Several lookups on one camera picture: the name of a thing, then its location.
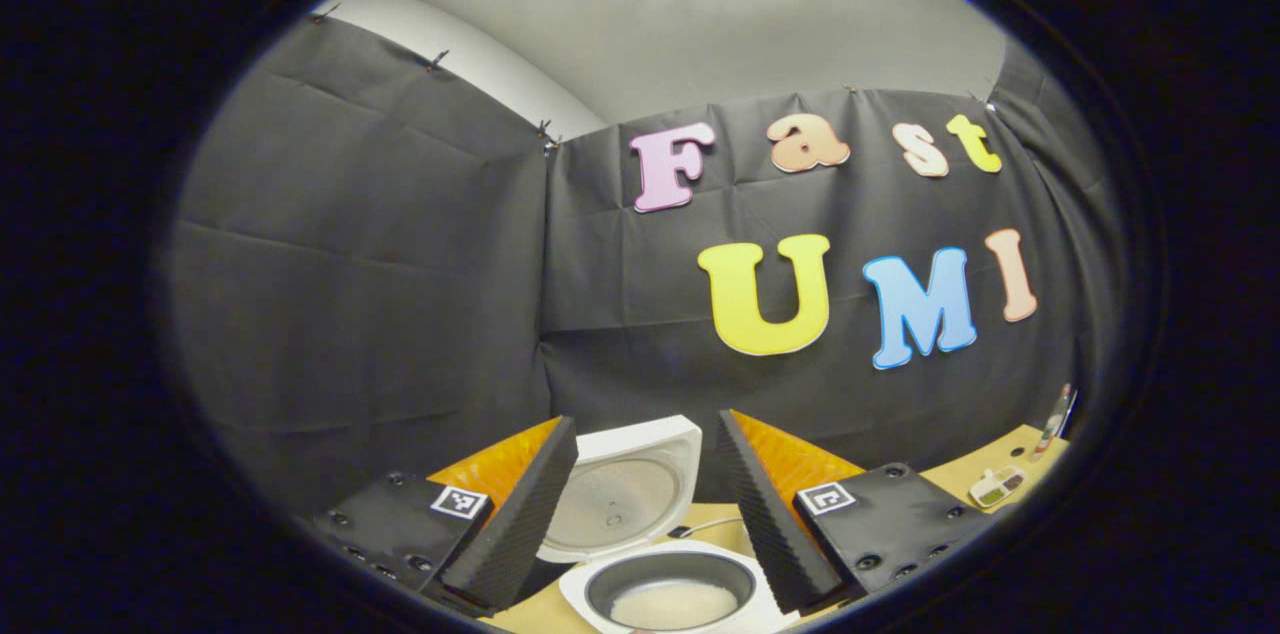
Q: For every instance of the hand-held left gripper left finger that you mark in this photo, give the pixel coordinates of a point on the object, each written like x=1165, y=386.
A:
x=520, y=524

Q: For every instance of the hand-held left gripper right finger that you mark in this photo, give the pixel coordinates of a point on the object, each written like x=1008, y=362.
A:
x=770, y=514

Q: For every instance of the white rice cooker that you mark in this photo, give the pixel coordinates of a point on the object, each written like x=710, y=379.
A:
x=630, y=494

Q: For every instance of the white rice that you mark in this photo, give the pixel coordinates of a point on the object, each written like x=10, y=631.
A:
x=675, y=604

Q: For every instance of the white divided grain dish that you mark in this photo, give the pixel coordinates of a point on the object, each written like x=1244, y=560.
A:
x=995, y=487

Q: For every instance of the black backdrop cloth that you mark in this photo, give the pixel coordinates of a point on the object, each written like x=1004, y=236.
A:
x=400, y=294

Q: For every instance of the clear plastic bottle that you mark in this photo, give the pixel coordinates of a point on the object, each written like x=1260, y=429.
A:
x=1055, y=419

